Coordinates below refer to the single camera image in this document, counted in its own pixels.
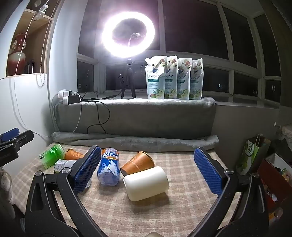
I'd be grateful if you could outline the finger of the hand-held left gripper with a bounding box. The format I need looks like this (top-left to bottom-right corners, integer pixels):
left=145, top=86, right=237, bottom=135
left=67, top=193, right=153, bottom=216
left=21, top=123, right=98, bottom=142
left=0, top=128, right=20, bottom=143
left=0, top=130, right=34, bottom=168

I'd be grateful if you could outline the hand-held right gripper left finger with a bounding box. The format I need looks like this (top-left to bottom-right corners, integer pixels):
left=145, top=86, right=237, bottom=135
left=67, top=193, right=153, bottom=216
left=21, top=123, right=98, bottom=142
left=25, top=145, right=103, bottom=237

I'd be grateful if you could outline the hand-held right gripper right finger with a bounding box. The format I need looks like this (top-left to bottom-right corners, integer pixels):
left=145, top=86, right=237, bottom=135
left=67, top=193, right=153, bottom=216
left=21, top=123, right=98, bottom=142
left=193, top=147, right=270, bottom=237

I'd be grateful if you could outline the orange paper cup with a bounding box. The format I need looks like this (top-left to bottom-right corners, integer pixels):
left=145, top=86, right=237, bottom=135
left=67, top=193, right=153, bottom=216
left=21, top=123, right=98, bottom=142
left=120, top=151, right=155, bottom=177
left=64, top=148, right=85, bottom=161

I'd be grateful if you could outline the white cup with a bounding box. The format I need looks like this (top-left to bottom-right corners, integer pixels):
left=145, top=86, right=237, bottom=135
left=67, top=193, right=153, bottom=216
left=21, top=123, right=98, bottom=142
left=123, top=166, right=170, bottom=202

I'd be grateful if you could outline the blue label plastic bottle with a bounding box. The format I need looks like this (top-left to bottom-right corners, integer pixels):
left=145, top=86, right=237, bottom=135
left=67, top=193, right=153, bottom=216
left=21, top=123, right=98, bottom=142
left=97, top=147, right=120, bottom=186

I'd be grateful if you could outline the clear bottle white label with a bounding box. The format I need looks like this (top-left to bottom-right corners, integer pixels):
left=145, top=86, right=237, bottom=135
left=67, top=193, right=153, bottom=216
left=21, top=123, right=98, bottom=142
left=54, top=159, right=92, bottom=188

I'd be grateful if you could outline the green plastic bottle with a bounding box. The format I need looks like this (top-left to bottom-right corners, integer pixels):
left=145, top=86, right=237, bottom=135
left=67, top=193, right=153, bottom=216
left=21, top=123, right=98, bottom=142
left=40, top=143, right=66, bottom=170

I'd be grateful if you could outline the green paper bag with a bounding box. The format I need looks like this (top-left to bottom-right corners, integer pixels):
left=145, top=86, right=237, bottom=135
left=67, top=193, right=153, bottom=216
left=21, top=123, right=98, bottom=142
left=236, top=134, right=271, bottom=176

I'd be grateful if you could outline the beige checked cloth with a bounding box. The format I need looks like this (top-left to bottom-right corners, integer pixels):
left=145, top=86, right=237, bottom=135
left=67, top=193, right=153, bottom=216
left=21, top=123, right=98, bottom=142
left=11, top=142, right=243, bottom=237

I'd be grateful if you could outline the white power strip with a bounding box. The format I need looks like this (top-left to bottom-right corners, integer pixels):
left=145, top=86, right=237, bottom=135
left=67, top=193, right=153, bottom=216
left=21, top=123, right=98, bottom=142
left=58, top=89, right=76, bottom=106

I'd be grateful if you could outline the red cardboard box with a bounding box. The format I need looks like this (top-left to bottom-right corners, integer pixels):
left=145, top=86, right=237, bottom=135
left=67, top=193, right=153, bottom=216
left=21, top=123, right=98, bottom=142
left=256, top=152, right=292, bottom=208

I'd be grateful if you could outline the dark bottle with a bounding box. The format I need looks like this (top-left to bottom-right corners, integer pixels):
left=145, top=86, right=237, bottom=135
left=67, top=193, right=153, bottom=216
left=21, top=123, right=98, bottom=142
left=25, top=59, right=35, bottom=75

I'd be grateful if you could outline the grey blanket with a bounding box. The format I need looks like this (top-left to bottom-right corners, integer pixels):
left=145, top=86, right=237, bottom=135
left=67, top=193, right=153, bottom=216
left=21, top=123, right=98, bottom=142
left=52, top=96, right=220, bottom=152

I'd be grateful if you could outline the red patterned vase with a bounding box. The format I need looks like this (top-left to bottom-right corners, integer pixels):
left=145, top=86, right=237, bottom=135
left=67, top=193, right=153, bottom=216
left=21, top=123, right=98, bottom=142
left=6, top=33, right=30, bottom=76

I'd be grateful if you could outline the wooden shelf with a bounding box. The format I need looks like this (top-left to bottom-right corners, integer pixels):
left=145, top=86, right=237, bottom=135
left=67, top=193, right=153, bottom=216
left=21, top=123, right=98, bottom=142
left=5, top=8, right=55, bottom=77

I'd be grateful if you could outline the black tripod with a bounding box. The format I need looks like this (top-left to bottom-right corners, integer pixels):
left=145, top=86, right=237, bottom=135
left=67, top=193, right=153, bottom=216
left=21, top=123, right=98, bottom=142
left=118, top=57, right=137, bottom=99

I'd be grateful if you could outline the white refill pouch with spout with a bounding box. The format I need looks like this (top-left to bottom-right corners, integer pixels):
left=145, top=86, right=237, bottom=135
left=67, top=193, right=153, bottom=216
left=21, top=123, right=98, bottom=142
left=145, top=56, right=168, bottom=100

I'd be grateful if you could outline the white clip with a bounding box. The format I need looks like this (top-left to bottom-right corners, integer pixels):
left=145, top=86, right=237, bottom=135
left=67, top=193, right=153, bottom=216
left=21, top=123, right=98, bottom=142
left=33, top=4, right=50, bottom=21

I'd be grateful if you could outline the long white cable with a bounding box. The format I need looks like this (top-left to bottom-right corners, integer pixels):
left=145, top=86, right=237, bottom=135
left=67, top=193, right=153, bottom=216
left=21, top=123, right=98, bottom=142
left=12, top=0, right=53, bottom=138

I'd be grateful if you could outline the short white cable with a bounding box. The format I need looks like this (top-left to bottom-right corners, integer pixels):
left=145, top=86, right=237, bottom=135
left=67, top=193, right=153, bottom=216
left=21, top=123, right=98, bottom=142
left=71, top=102, right=83, bottom=133

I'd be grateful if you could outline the black cable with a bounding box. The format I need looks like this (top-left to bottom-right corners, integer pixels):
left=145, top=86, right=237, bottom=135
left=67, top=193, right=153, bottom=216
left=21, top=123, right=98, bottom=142
left=79, top=92, right=122, bottom=135

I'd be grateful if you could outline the white bead cord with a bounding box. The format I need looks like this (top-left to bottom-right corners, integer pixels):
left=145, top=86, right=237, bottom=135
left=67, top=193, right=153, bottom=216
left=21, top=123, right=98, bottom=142
left=37, top=0, right=59, bottom=87

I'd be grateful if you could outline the white window frame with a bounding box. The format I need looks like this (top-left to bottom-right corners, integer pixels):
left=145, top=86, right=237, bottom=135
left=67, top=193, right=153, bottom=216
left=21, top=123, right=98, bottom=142
left=76, top=0, right=284, bottom=108

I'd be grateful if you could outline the ring light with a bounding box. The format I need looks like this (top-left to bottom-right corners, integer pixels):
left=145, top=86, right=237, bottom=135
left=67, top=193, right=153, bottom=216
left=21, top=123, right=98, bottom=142
left=101, top=12, right=158, bottom=59

